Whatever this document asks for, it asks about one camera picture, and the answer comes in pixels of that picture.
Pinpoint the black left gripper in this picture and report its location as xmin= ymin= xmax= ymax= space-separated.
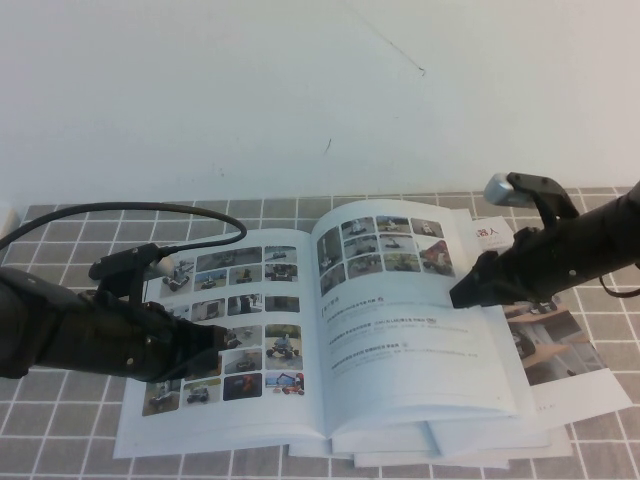
xmin=74 ymin=289 xmax=227 ymax=385

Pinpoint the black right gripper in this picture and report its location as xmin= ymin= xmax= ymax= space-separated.
xmin=450 ymin=223 xmax=585 ymax=310

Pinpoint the robot catalogue book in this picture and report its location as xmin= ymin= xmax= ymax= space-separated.
xmin=112 ymin=198 xmax=634 ymax=459

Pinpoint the white booklet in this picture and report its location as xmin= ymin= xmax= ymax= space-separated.
xmin=352 ymin=451 xmax=512 ymax=470
xmin=424 ymin=412 xmax=552 ymax=457

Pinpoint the grey checked tablecloth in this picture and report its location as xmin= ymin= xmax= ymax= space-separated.
xmin=0 ymin=185 xmax=640 ymax=480

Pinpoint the cream paper booklet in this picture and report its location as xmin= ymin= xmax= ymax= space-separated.
xmin=288 ymin=418 xmax=574 ymax=459

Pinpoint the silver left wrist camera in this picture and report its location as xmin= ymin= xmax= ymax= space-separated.
xmin=148 ymin=252 xmax=178 ymax=277

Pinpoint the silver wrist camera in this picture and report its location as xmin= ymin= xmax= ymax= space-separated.
xmin=148 ymin=252 xmax=178 ymax=277
xmin=483 ymin=172 xmax=539 ymax=209

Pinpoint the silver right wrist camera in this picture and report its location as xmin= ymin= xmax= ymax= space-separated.
xmin=483 ymin=172 xmax=539 ymax=209

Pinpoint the black right camera bracket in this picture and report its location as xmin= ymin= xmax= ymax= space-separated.
xmin=506 ymin=171 xmax=582 ymax=232

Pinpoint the black camera bracket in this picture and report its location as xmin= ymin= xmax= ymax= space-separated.
xmin=506 ymin=171 xmax=582 ymax=232
xmin=88 ymin=243 xmax=161 ymax=307

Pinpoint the black left camera bracket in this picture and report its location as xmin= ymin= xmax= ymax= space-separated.
xmin=88 ymin=243 xmax=161 ymax=307

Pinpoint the dark right arm cable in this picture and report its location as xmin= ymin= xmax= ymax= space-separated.
xmin=598 ymin=276 xmax=640 ymax=300

